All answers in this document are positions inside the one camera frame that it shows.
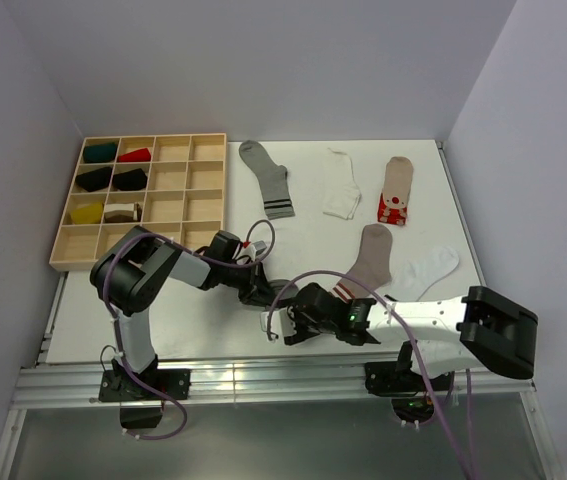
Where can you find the wooden compartment tray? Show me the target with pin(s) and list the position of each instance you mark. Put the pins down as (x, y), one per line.
(184, 198)

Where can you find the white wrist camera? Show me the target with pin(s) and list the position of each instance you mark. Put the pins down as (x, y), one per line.
(252, 250)
(280, 328)

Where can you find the dark grey sock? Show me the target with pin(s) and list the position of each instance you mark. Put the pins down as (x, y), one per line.
(278, 285)

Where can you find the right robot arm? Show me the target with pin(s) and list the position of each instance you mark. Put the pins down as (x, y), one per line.
(479, 329)

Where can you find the plain white sock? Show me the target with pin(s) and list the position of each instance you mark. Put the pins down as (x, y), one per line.
(341, 193)

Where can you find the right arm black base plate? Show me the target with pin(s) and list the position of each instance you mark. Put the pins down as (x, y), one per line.
(390, 379)

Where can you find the rolled dark sock in tray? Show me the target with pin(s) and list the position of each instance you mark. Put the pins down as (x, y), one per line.
(94, 180)

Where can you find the beige red reindeer sock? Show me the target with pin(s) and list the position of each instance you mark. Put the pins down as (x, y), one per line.
(395, 193)

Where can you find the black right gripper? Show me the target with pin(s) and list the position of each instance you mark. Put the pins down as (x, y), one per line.
(301, 333)

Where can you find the beige sock with rust stripes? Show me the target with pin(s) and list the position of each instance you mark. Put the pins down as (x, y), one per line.
(371, 266)

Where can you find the grey sock with black stripes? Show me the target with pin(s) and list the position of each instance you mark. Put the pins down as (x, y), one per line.
(272, 180)

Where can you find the rolled red sock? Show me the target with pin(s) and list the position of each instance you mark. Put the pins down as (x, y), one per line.
(142, 155)

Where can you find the aluminium extrusion rail frame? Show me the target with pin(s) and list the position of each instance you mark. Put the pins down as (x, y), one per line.
(236, 381)

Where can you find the rolled black sock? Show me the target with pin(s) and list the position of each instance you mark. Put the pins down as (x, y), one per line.
(132, 180)

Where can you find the rolled brown white sock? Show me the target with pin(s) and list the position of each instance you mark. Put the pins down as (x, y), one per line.
(122, 212)

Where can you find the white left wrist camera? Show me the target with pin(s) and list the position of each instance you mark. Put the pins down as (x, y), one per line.
(252, 250)

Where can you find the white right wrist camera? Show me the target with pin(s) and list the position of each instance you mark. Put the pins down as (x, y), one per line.
(280, 328)

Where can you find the white sock with black stripes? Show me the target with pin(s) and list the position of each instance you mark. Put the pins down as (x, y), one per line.
(416, 277)

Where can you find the rolled green sock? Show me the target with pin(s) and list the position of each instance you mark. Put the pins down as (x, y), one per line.
(100, 153)

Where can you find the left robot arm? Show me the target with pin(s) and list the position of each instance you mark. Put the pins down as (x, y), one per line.
(130, 275)

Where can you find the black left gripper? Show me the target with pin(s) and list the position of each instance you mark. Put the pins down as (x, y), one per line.
(257, 292)

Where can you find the rolled yellow sock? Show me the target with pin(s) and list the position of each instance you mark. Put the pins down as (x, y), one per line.
(87, 215)

